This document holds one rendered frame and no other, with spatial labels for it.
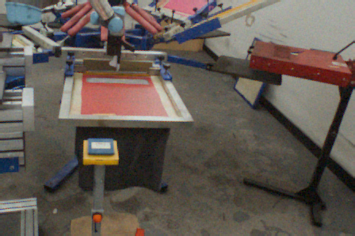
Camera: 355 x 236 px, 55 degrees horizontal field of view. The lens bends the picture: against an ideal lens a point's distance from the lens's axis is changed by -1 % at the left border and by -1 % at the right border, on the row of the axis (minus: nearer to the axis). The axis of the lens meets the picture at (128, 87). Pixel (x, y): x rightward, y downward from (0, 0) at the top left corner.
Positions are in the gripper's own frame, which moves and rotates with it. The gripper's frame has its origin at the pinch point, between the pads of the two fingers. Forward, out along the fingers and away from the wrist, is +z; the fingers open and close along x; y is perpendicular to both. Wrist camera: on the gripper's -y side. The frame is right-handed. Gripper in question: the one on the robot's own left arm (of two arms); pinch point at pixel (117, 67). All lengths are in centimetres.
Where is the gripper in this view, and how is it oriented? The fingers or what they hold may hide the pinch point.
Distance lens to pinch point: 199.6
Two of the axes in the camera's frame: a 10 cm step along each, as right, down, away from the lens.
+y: -9.9, -0.3, -1.3
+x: 1.0, 3.9, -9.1
